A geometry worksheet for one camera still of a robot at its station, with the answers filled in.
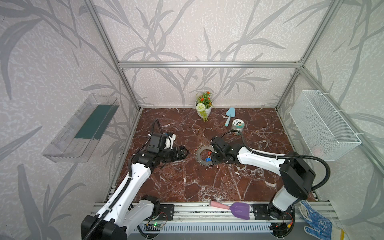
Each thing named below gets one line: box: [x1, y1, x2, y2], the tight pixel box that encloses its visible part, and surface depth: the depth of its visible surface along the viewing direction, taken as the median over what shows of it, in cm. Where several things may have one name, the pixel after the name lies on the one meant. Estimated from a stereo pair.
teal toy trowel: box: [225, 107, 236, 127], surface depth 118 cm
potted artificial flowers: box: [195, 91, 213, 122], surface depth 107 cm
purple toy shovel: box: [209, 200, 251, 220], surface depth 76 cm
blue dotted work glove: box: [298, 199, 333, 240], surface depth 71 cm
